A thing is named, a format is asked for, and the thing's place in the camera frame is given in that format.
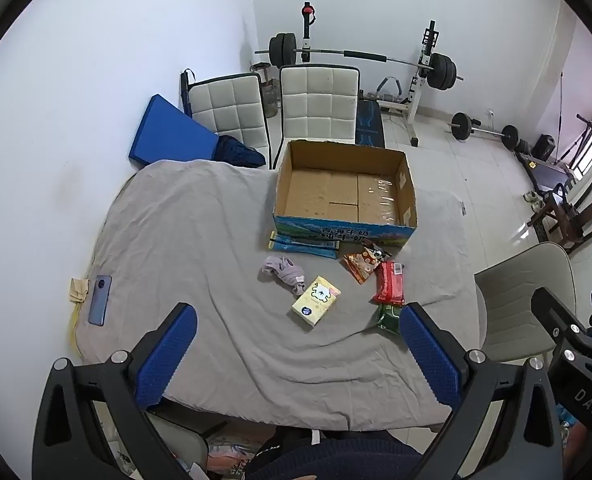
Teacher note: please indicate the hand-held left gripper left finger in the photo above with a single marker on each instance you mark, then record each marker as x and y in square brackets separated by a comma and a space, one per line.
[168, 355]

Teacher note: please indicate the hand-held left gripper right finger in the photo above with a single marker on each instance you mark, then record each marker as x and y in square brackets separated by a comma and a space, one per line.
[428, 355]

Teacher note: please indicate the green packet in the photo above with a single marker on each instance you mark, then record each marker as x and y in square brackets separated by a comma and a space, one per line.
[388, 317]

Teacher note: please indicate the red packet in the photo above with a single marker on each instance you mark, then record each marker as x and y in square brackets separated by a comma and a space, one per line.
[390, 282]

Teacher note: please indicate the orange snack packet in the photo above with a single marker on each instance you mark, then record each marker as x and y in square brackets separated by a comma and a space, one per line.
[363, 262]

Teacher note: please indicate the yellow tissue pack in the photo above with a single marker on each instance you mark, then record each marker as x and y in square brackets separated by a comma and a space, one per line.
[316, 302]

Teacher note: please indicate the grey socks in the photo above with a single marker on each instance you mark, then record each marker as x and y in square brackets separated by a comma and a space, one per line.
[283, 272]

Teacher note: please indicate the long blue packet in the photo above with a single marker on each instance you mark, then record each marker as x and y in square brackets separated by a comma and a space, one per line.
[301, 246]

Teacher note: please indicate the cardboard box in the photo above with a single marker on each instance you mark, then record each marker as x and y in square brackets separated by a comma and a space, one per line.
[326, 195]

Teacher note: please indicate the beige plastic chair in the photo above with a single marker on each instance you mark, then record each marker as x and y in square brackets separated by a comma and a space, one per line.
[521, 300]

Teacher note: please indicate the blue smartphone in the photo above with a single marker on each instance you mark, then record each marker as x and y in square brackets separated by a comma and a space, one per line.
[99, 300]

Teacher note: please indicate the dark wooden chair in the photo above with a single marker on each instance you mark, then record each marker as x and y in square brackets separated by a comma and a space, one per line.
[576, 210]

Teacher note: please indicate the beige paper piece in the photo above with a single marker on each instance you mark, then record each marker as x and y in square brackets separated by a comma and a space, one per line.
[78, 290]

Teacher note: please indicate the pair of light shoes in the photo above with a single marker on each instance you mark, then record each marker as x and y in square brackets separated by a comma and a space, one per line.
[533, 199]

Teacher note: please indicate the grey blanket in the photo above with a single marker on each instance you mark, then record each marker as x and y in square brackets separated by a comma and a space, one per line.
[200, 235]

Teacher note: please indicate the black treadmill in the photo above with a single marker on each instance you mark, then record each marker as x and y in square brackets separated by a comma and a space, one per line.
[543, 167]

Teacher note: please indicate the person's dark navy sweater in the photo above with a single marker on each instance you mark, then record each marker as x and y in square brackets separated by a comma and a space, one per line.
[326, 460]

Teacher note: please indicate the black speaker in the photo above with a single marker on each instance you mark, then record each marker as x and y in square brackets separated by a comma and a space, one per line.
[545, 147]

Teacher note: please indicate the short barbell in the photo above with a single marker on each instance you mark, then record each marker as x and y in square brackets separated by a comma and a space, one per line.
[481, 131]

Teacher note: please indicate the dark blue bag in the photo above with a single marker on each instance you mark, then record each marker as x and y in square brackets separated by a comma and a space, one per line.
[235, 152]

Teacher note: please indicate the blue foam mat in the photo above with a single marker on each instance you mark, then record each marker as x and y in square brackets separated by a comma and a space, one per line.
[170, 132]

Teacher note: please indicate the black bench pad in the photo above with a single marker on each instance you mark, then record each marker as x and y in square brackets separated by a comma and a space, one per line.
[371, 125]

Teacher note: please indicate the white weight bench rack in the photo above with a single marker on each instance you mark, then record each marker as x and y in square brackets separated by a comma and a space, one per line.
[418, 95]

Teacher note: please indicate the white padded chair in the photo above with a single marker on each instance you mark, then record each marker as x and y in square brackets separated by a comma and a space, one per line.
[228, 105]
[318, 100]

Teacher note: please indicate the blue black pole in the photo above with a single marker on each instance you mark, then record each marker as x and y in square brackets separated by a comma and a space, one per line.
[184, 92]

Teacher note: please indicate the grey water jug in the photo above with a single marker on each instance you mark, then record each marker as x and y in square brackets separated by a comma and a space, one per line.
[271, 100]

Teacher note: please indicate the small brown stool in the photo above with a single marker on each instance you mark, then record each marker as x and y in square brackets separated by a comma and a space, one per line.
[261, 69]

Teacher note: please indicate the long barbell with black plates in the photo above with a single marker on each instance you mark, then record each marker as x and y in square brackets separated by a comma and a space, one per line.
[366, 55]

